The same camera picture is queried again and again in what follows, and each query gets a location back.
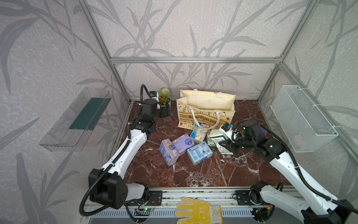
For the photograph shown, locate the green white tissue pack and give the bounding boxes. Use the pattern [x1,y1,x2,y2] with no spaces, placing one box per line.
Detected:
[209,130,233,155]

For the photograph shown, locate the purple tissue pack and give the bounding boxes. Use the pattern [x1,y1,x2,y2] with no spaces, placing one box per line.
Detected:
[172,133,195,155]
[159,139,180,167]

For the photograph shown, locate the cream floral canvas bag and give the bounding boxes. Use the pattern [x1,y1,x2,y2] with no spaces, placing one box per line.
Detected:
[176,89,236,130]

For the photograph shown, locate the light blue tissue pack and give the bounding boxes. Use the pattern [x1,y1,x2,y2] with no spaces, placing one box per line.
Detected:
[187,141,213,166]

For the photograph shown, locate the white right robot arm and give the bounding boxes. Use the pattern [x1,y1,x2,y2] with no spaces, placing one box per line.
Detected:
[219,120,358,224]

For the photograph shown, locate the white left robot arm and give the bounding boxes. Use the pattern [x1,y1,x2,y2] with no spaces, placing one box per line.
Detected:
[79,99,161,217]

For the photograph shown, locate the purple toy spatula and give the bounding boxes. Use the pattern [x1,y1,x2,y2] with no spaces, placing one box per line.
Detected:
[261,126,268,136]

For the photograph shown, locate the potted plant red flowers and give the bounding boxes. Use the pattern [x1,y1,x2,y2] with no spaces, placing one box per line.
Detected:
[159,88,171,105]

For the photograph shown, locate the elephant print tissue pack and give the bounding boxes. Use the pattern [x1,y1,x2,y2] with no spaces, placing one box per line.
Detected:
[207,137,216,147]

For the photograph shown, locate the floral blue tissue pack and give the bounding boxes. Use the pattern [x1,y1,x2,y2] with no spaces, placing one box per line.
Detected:
[190,122,209,144]

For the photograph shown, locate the yellow knit work glove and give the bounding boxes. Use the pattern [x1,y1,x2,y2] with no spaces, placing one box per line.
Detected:
[175,197,223,224]

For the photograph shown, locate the small green circuit board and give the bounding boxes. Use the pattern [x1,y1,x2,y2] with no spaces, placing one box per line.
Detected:
[135,207,155,216]

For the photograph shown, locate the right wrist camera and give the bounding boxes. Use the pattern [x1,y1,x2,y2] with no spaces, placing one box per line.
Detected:
[219,123,237,142]

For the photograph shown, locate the white wire basket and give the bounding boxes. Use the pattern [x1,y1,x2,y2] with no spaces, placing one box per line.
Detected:
[271,85,339,153]

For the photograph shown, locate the clear plastic wall shelf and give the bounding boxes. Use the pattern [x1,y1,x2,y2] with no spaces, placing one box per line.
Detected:
[39,87,112,152]

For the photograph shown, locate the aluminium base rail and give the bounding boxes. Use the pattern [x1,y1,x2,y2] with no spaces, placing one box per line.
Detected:
[81,187,317,224]

